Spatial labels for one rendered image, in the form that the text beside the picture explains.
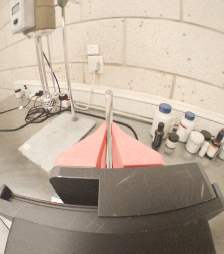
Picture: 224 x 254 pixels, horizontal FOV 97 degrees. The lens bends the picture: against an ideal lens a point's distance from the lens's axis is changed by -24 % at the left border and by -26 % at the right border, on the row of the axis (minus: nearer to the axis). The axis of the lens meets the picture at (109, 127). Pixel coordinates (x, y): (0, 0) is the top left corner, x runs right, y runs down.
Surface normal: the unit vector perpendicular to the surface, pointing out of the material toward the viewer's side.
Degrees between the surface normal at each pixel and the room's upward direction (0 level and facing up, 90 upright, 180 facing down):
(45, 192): 0
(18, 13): 90
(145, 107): 90
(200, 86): 90
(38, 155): 0
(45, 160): 0
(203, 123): 90
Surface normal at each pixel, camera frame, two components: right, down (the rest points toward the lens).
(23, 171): 0.00, -0.80
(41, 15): 0.61, 0.47
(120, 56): -0.43, 0.54
